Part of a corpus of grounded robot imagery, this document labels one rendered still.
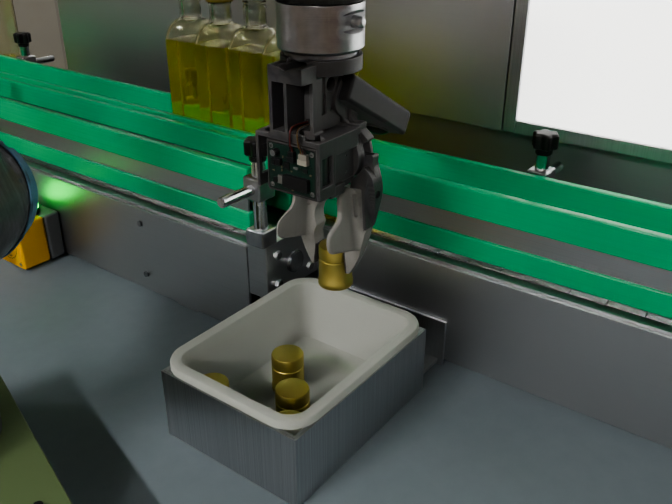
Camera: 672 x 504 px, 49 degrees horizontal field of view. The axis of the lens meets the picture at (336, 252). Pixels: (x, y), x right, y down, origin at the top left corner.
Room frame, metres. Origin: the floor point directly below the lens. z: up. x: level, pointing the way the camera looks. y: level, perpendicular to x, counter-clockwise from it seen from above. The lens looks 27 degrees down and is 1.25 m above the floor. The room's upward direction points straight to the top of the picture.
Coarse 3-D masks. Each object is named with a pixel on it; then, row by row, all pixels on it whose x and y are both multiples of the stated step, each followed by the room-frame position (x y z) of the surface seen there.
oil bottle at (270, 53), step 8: (272, 40) 0.91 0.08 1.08; (264, 48) 0.91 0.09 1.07; (272, 48) 0.90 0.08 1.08; (264, 56) 0.91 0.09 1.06; (272, 56) 0.90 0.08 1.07; (264, 64) 0.91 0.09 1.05; (264, 72) 0.91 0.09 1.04; (264, 80) 0.91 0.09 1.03; (264, 88) 0.91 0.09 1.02; (264, 96) 0.91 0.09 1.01; (264, 104) 0.91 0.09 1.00; (264, 112) 0.91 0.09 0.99; (264, 120) 0.91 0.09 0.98
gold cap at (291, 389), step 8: (280, 384) 0.59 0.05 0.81; (288, 384) 0.59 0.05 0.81; (296, 384) 0.59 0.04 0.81; (304, 384) 0.59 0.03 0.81; (280, 392) 0.57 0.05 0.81; (288, 392) 0.57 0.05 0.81; (296, 392) 0.57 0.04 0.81; (304, 392) 0.57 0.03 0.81; (280, 400) 0.57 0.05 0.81; (288, 400) 0.56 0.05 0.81; (296, 400) 0.57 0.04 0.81; (304, 400) 0.57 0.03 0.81; (280, 408) 0.57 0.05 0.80; (288, 408) 0.56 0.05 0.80; (296, 408) 0.57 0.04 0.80; (304, 408) 0.57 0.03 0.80
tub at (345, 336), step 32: (288, 288) 0.73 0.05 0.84; (320, 288) 0.74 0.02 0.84; (224, 320) 0.66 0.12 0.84; (256, 320) 0.68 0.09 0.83; (288, 320) 0.72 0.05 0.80; (320, 320) 0.73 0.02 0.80; (352, 320) 0.71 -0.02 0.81; (384, 320) 0.68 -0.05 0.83; (416, 320) 0.66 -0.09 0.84; (192, 352) 0.61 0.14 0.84; (224, 352) 0.64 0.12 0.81; (256, 352) 0.68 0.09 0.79; (320, 352) 0.71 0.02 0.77; (352, 352) 0.70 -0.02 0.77; (384, 352) 0.60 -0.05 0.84; (192, 384) 0.56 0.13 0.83; (256, 384) 0.64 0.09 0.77; (320, 384) 0.64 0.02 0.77; (352, 384) 0.55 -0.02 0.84; (256, 416) 0.51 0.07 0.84; (288, 416) 0.50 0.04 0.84; (320, 416) 0.51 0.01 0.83
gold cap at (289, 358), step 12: (276, 348) 0.65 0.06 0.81; (288, 348) 0.65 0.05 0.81; (300, 348) 0.65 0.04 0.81; (276, 360) 0.63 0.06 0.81; (288, 360) 0.63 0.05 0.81; (300, 360) 0.63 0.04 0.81; (276, 372) 0.63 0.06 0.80; (288, 372) 0.62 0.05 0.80; (300, 372) 0.63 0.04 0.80; (276, 384) 0.63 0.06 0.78
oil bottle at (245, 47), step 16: (240, 32) 0.94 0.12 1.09; (256, 32) 0.93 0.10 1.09; (272, 32) 0.95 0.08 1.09; (240, 48) 0.94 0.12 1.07; (256, 48) 0.92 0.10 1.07; (240, 64) 0.94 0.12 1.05; (256, 64) 0.92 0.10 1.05; (240, 80) 0.94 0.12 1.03; (256, 80) 0.92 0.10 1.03; (240, 96) 0.94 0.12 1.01; (256, 96) 0.92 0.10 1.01; (240, 112) 0.94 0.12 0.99; (256, 112) 0.92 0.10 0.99; (240, 128) 0.94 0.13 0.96; (256, 128) 0.92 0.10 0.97
